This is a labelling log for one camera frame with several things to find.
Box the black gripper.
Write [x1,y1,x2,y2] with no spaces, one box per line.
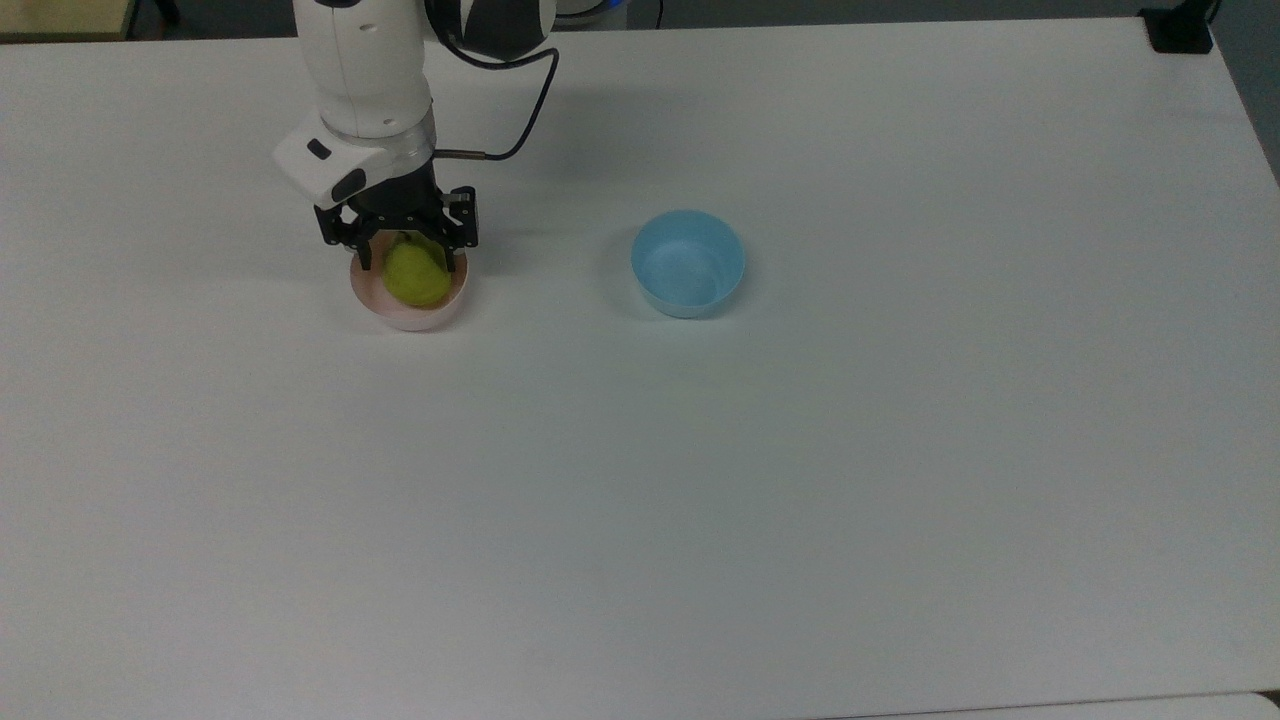
[314,172,480,274]

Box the green pear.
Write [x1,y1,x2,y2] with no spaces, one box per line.
[384,234,450,310]

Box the pink plastic bowl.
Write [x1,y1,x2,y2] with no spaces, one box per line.
[348,244,471,333]

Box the light blue plastic bowl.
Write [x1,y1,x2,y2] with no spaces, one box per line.
[629,209,748,321]

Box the wooden furniture board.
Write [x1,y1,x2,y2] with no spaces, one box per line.
[0,0,139,43]

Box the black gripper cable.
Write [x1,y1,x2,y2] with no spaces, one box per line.
[435,45,560,163]

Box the black table clamp mount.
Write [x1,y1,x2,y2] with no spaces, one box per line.
[1140,0,1219,55]

